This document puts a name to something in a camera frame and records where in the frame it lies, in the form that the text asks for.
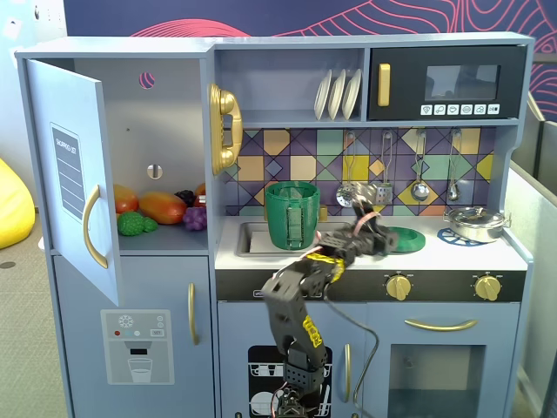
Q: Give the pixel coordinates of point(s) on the large red orange toy mango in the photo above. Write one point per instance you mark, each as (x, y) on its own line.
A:
(163, 208)

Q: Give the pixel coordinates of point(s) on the steel slotted spoon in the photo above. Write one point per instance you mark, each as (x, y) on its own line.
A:
(345, 196)

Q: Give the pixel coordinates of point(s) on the grey sink basin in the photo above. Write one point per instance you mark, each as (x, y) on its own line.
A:
(243, 244)

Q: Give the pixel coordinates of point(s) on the gold sink faucet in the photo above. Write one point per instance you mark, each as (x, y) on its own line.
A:
(323, 213)

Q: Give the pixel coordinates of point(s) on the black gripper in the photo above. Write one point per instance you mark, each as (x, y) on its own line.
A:
(378, 242)

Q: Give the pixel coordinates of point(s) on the steel pot lid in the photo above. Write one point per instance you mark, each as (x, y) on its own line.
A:
(474, 215)

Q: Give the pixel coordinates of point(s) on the steel ladle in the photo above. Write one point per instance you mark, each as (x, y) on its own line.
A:
(420, 191)

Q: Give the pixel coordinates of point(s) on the blue fridge door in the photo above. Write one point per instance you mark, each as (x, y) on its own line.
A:
(65, 109)

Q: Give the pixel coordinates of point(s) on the orange toy fruit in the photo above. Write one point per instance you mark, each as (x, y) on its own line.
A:
(201, 189)

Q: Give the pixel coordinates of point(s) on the black toy microwave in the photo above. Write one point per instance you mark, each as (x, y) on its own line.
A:
(404, 82)

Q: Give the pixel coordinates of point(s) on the blue toy kitchen unit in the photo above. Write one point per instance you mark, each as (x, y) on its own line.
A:
(278, 87)

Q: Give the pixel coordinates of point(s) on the steel cooking pot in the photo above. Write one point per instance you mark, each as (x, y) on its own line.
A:
(476, 231)

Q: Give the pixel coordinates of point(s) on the steel slotted spatula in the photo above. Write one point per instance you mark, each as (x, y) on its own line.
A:
(384, 193)

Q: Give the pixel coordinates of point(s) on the green toy broccoli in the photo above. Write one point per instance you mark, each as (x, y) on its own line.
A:
(130, 224)

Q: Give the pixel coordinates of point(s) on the yellow bean bag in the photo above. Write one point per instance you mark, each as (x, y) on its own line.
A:
(13, 209)

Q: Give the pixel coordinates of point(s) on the gold toy telephone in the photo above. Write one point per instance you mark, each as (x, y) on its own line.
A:
(226, 104)

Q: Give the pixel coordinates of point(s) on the gold stove knob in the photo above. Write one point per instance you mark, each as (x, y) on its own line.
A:
(487, 288)
(398, 287)

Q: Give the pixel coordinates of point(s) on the green round lid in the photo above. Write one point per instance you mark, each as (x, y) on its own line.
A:
(411, 240)

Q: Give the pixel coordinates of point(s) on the white paper wall photo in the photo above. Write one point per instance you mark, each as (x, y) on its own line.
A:
(11, 28)

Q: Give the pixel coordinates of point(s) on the green ribbed container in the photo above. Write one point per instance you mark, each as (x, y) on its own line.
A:
(276, 222)

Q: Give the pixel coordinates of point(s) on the small red orange toy mango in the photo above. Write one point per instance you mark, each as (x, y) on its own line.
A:
(125, 199)

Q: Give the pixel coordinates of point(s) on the white toy plate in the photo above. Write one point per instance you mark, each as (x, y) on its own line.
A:
(336, 96)
(322, 98)
(350, 93)

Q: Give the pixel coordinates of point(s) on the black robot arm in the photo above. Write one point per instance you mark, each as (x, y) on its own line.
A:
(287, 305)

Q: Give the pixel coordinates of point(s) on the grey office partition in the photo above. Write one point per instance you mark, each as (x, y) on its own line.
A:
(533, 217)

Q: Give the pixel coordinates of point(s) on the dark toy blackberries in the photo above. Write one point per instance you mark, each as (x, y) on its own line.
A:
(186, 197)

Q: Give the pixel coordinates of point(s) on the purple toy grapes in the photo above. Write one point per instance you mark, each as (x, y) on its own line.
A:
(195, 218)

